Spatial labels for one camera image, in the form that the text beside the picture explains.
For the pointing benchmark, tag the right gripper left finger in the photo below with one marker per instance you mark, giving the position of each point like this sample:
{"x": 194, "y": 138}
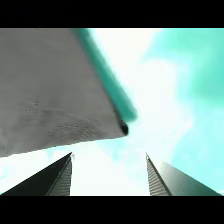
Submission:
{"x": 55, "y": 180}

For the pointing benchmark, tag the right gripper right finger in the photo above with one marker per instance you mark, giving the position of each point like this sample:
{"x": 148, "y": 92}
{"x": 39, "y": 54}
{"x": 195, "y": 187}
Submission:
{"x": 170, "y": 183}

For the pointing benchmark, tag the black garment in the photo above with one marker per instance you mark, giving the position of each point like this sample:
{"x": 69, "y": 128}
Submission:
{"x": 50, "y": 93}

